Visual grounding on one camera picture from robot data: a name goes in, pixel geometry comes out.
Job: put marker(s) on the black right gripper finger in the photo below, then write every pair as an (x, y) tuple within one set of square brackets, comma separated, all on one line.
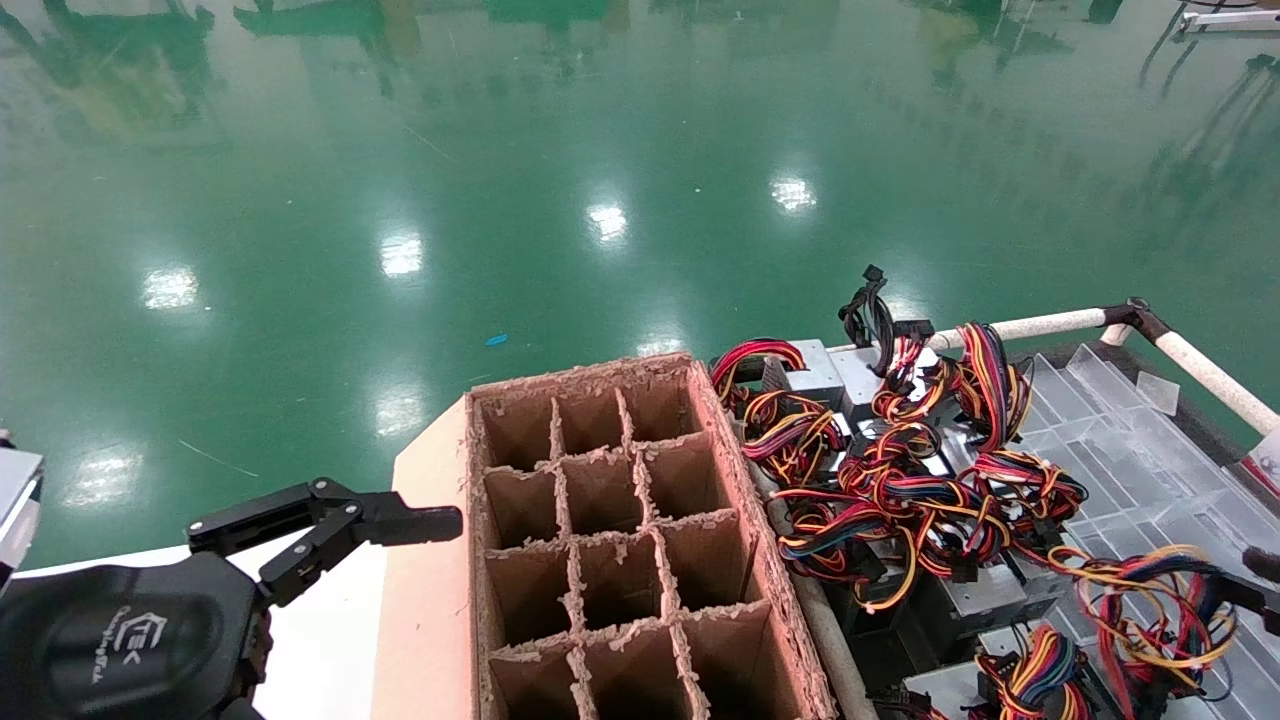
[(1265, 565)]

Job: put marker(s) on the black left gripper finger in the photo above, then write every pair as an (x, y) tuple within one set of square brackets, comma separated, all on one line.
[(400, 525)]

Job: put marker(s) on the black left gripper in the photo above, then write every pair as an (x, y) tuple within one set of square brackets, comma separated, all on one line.
[(100, 650)]

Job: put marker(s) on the brown divided cardboard box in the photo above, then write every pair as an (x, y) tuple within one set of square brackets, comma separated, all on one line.
[(430, 620)]

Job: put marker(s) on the white label sign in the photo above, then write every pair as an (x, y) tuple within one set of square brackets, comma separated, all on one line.
[(1268, 462)]

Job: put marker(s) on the clear plastic divider tray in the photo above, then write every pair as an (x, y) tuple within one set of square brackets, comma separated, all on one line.
[(1150, 470)]

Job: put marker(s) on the black pipe corner joint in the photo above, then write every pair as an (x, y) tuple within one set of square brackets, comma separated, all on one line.
[(1140, 318)]

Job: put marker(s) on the white metal floor stand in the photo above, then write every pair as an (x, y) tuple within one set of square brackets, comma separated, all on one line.
[(1235, 18)]

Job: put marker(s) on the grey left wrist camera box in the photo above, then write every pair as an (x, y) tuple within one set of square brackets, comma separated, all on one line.
[(18, 490)]

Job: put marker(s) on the white cart rail pipe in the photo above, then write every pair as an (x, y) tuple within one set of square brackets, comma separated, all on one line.
[(835, 650), (1040, 325), (1215, 378)]

